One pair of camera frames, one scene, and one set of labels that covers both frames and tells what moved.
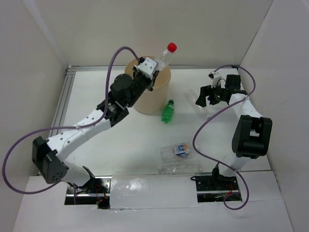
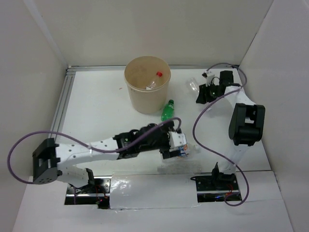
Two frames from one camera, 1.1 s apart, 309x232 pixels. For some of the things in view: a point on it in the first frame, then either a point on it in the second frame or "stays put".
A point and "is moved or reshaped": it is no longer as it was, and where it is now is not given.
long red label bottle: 165,58 is moved or reshaped
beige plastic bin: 155,101 stays put
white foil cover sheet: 142,190 stays put
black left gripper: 150,82 to 165,129
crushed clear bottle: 179,168 stays put
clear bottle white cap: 191,97 to 192,84
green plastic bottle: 167,113 stays put
